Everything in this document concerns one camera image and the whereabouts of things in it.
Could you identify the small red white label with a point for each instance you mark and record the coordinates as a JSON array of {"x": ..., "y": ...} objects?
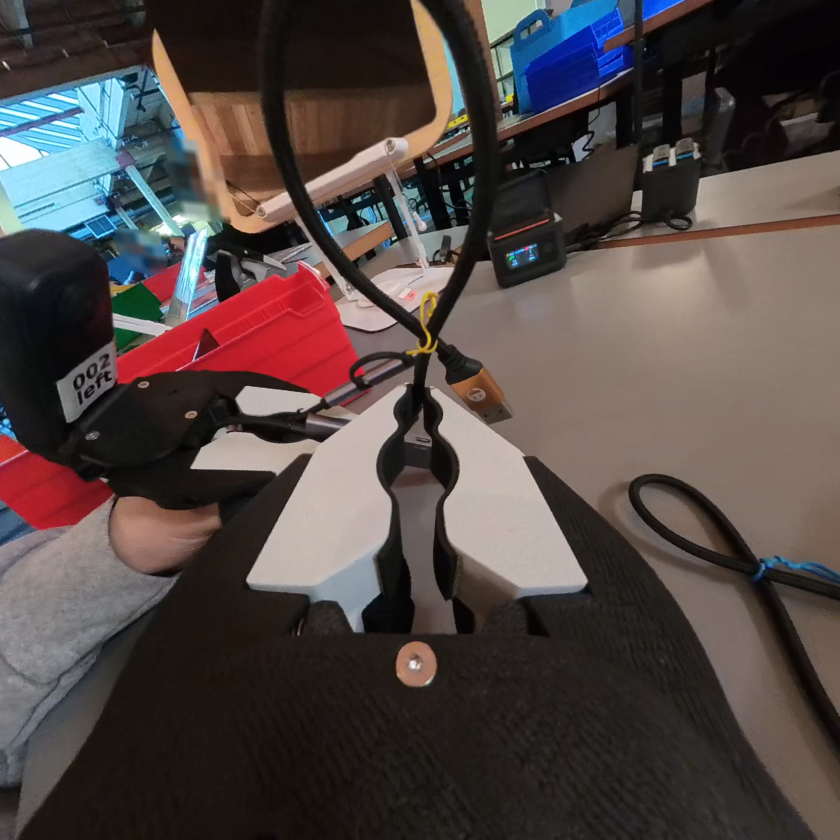
[{"x": 410, "y": 293}]

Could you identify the dark battery charger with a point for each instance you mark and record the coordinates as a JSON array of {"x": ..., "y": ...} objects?
[{"x": 669, "y": 190}]

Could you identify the person's left hand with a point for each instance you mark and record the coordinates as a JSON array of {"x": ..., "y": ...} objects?
[{"x": 164, "y": 538}]

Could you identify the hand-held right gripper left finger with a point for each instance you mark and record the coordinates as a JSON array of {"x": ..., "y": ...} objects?
[{"x": 328, "y": 518}]

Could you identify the red plastic bin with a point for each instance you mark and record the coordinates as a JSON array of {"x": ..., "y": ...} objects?
[{"x": 262, "y": 328}]

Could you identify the blue plastic crate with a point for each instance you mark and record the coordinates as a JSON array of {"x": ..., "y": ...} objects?
[{"x": 564, "y": 65}]

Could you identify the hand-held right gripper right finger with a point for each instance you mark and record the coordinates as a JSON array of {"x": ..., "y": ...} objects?
[{"x": 512, "y": 518}]

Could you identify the green and yellow panel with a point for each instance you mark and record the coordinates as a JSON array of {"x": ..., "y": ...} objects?
[{"x": 134, "y": 308}]

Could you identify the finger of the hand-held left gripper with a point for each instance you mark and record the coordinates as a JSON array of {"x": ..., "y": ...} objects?
[
  {"x": 243, "y": 459},
  {"x": 272, "y": 401}
]

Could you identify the bent plywood chair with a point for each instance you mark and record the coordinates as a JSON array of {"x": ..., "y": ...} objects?
[{"x": 361, "y": 79}]

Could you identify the black charging case with screen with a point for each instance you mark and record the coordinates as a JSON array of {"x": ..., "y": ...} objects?
[{"x": 525, "y": 236}]

